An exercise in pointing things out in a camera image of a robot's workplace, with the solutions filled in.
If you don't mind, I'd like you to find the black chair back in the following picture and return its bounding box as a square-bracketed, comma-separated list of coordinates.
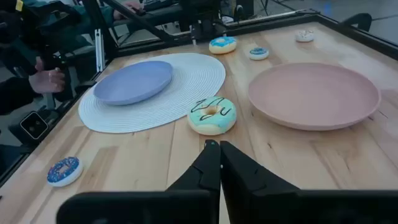
[340, 12, 373, 32]

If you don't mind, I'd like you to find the pink plate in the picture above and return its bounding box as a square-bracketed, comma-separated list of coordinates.
[248, 62, 382, 131]

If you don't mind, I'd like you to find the white woven round placemat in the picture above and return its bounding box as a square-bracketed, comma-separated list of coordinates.
[78, 52, 227, 134]

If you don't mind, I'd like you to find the large blue iced donut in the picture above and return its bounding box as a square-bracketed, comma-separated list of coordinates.
[208, 36, 238, 55]

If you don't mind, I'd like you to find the large mint donut black drizzle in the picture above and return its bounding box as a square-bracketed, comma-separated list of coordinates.
[187, 96, 238, 136]

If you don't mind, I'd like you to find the small teal iced donut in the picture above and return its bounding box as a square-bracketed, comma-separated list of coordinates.
[249, 47, 270, 61]

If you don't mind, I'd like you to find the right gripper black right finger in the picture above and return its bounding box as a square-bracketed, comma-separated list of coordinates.
[220, 140, 398, 224]

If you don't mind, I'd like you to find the person's hand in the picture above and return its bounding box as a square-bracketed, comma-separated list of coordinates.
[113, 1, 143, 20]
[29, 67, 66, 94]

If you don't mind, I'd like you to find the small white iced donut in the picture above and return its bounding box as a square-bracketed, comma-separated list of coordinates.
[295, 29, 315, 43]

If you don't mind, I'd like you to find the black box white outline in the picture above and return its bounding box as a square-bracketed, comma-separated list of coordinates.
[19, 111, 50, 141]

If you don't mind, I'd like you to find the person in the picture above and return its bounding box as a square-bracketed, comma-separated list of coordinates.
[0, 0, 144, 116]

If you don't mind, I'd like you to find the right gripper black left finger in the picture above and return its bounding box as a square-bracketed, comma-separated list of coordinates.
[55, 139, 222, 224]

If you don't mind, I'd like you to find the small navy sprinkled donut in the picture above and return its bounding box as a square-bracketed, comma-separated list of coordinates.
[46, 156, 84, 188]

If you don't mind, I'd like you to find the purple plate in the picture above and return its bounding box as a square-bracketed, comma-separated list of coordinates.
[93, 60, 174, 106]

